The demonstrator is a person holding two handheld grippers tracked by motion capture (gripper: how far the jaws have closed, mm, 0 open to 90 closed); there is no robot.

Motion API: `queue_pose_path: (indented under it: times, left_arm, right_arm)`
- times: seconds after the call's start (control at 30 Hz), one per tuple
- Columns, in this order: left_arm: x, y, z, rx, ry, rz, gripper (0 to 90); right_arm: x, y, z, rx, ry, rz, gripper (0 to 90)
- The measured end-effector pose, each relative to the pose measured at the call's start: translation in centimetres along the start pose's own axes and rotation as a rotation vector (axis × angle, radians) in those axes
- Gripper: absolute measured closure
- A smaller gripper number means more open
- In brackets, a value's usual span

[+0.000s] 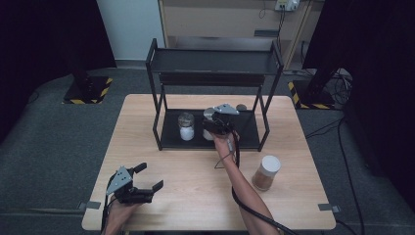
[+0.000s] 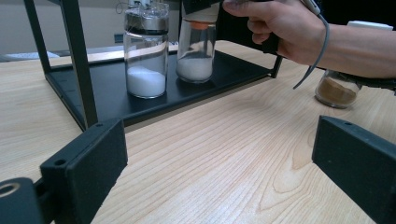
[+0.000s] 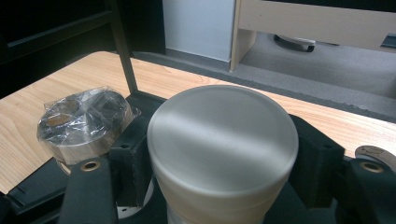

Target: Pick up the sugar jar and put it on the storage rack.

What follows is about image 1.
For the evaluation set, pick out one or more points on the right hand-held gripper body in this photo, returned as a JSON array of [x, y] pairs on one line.
[[223, 122]]

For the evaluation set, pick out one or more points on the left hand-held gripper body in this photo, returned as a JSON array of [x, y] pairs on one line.
[[125, 192]]

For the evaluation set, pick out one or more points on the white-lidded jar of white powder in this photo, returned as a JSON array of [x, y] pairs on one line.
[[208, 113]]

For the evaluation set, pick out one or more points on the silver-lidded jar of white powder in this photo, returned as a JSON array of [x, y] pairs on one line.
[[186, 129]]

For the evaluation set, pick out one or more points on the black two-tier metal rack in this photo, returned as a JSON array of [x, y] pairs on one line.
[[208, 65]]

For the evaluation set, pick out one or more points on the person's left hand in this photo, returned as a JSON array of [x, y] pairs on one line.
[[120, 213]]

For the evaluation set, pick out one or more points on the person's right hand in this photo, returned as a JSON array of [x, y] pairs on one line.
[[225, 145]]

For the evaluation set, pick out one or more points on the small grey round disc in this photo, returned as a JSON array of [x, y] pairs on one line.
[[243, 107]]

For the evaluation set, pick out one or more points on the grey tape strip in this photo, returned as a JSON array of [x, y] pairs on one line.
[[91, 205], [328, 207]]

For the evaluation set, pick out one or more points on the white-lidded jar of brown powder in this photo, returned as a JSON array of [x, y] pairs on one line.
[[266, 173]]

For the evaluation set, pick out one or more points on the black stand base, striped tape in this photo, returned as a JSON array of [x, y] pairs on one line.
[[313, 98], [86, 93]]

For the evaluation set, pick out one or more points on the wooden cabinet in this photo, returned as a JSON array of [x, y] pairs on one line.
[[221, 23]]

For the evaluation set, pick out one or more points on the white power strip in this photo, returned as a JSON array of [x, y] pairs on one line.
[[287, 4]]

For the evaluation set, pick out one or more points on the dark curtain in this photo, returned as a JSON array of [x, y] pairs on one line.
[[42, 39], [381, 65]]

